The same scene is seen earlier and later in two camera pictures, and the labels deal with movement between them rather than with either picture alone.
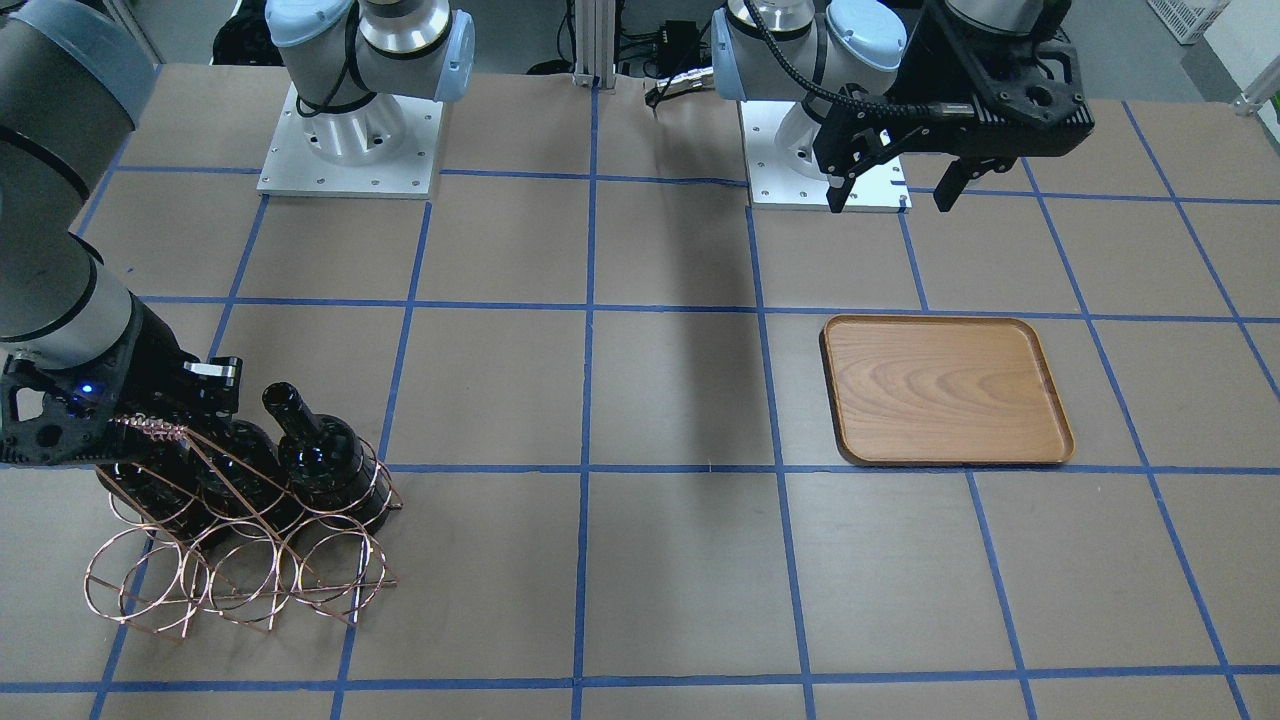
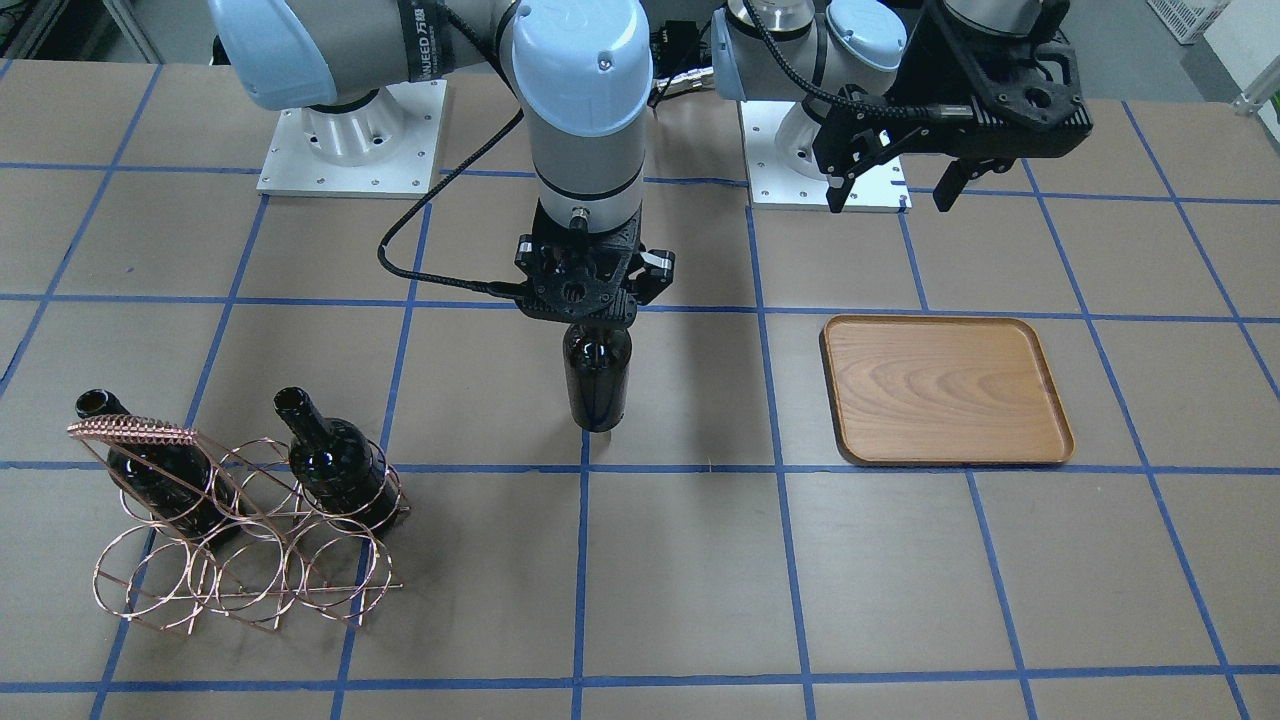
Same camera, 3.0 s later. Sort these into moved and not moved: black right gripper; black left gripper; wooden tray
Moved: black right gripper
Not moved: wooden tray; black left gripper
